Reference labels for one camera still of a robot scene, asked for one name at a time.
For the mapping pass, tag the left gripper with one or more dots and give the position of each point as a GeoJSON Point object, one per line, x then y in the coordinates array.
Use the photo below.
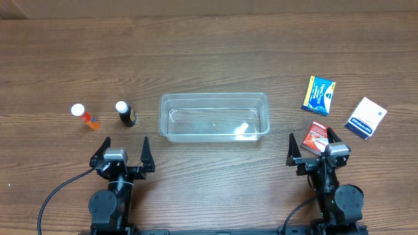
{"type": "Point", "coordinates": [147, 157]}

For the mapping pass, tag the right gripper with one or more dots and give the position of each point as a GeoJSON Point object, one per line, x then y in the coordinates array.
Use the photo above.
{"type": "Point", "coordinates": [305, 163]}

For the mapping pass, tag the red white packet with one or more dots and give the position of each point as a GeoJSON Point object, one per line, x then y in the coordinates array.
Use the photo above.
{"type": "Point", "coordinates": [316, 138]}

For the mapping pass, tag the dark bottle white cap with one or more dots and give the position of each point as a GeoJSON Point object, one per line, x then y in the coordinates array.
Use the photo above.
{"type": "Point", "coordinates": [127, 114]}

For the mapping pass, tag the blue yellow VapoDrops box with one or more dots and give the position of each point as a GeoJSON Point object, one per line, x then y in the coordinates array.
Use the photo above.
{"type": "Point", "coordinates": [319, 94]}

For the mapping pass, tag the white blue Hansaplast box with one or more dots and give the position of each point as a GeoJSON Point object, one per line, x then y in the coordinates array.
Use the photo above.
{"type": "Point", "coordinates": [365, 118]}

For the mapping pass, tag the orange bottle white cap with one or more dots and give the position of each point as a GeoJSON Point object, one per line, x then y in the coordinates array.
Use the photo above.
{"type": "Point", "coordinates": [79, 110]}

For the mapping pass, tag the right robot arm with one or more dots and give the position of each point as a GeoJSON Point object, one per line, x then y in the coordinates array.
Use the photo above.
{"type": "Point", "coordinates": [340, 205]}

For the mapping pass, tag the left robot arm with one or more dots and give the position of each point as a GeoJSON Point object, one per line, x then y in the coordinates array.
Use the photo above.
{"type": "Point", "coordinates": [110, 208]}

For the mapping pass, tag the clear plastic container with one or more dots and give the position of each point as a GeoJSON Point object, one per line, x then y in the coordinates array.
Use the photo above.
{"type": "Point", "coordinates": [214, 117]}

